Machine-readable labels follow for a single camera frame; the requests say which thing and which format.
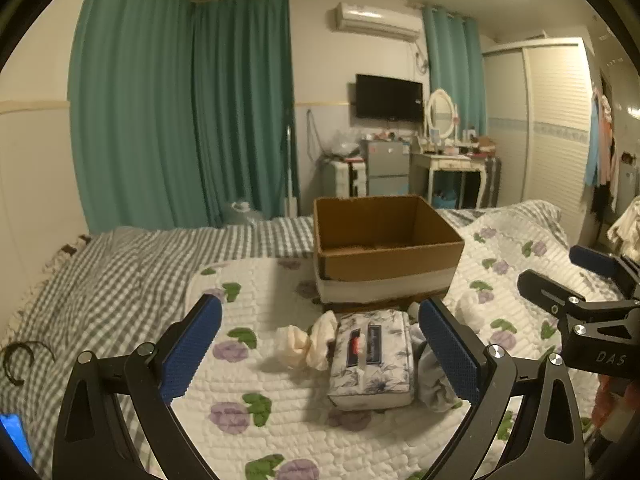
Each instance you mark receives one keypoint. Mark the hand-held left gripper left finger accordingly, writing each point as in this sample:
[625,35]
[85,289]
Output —
[192,350]

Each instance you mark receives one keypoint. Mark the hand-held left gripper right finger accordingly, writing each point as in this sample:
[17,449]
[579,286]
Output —
[450,355]

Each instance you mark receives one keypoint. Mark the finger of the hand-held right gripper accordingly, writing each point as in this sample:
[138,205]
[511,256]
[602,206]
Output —
[592,261]
[545,292]

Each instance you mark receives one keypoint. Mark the white sock with grey print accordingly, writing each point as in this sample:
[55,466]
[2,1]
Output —
[432,380]

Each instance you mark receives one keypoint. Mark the floral tissue pack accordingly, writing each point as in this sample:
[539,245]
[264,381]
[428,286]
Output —
[370,365]

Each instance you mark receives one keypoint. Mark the cream sock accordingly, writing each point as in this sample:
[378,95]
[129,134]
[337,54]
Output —
[322,340]
[292,345]

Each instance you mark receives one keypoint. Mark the brown cardboard box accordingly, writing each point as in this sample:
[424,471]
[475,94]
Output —
[385,265]

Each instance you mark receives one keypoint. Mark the orange and white cloth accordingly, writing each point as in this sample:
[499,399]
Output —
[607,400]

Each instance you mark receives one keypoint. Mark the cream cloth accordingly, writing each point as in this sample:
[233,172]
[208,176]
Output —
[622,225]

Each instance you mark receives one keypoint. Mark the dark hanging garment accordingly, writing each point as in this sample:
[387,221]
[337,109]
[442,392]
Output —
[602,202]

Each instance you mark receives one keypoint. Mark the white floral quilt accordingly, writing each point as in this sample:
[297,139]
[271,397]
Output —
[280,285]

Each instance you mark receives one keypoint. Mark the pink hanging garment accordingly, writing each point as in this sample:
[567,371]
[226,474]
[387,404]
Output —
[607,145]

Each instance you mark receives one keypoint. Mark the blue hanging garment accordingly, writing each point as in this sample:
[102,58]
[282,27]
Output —
[592,135]

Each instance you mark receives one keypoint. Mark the white louvred wardrobe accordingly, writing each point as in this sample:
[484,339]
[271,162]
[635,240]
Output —
[550,135]

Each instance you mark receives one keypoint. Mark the blue basket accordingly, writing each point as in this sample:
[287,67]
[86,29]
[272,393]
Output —
[444,201]

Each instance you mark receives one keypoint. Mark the clear water jug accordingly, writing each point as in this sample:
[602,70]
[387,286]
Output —
[242,215]

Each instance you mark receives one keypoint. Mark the black hair hoop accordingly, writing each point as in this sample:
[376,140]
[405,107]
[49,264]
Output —
[10,355]
[37,344]

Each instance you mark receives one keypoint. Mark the small brown box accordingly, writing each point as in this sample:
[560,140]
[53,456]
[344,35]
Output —
[487,146]

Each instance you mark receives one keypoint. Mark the brown patterned cloth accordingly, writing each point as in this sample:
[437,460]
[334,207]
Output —
[70,250]

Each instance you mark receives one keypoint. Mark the white dressing table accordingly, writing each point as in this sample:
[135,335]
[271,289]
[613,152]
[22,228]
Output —
[445,162]

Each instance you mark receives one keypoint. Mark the group of cosmetic bottles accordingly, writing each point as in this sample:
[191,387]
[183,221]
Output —
[457,147]

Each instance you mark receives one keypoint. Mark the blue phone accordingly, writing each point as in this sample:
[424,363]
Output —
[15,435]

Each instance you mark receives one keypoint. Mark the grey mini fridge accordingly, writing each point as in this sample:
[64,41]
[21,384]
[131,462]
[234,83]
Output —
[385,165]

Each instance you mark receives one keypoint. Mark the white mop pole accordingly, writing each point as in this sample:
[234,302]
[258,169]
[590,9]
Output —
[289,170]

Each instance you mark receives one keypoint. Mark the white suitcase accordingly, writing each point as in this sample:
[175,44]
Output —
[337,177]

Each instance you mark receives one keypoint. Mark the white oval mirror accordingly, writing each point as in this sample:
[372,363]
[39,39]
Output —
[440,110]

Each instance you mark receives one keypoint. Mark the row of small trinkets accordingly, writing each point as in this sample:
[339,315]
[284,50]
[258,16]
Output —
[387,136]

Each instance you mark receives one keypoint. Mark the clear plastic bag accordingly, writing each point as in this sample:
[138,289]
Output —
[342,145]

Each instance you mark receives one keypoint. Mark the narrow teal curtain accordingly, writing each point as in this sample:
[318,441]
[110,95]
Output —
[452,60]

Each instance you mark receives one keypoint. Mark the wide teal curtain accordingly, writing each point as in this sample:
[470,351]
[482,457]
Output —
[130,110]

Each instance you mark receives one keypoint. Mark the white air conditioner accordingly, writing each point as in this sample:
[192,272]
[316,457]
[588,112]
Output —
[375,20]

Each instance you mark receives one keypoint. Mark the small picture frame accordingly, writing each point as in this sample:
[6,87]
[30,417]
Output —
[435,135]

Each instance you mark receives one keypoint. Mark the black wall television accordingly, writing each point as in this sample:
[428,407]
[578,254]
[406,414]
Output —
[387,97]

